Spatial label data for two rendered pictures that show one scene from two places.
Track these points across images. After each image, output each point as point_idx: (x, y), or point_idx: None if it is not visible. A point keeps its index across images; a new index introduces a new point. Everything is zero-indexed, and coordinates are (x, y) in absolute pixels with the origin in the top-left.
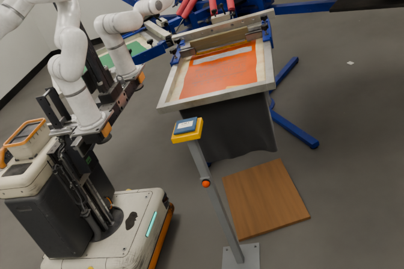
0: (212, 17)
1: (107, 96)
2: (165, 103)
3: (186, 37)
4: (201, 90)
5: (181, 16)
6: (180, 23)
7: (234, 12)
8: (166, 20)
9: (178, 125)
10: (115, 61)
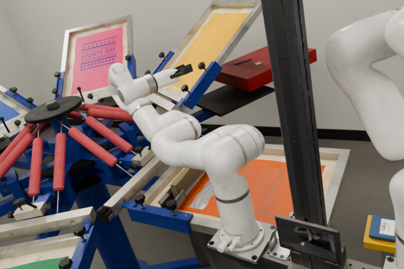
0: (139, 159)
1: (344, 254)
2: None
3: (128, 195)
4: (292, 207)
5: (56, 189)
6: (58, 199)
7: None
8: (44, 201)
9: (384, 234)
10: (247, 217)
